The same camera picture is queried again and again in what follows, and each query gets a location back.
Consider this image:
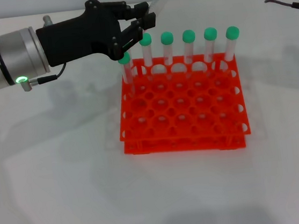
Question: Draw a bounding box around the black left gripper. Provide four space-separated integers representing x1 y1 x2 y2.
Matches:
33 0 161 69

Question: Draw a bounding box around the orange test tube rack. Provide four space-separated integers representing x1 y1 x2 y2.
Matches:
110 46 253 163

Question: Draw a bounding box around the silver pin on left gripper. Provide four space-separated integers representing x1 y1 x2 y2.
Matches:
42 15 53 28

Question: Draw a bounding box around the left wrist cable with plug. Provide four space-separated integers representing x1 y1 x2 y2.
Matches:
14 62 71 93

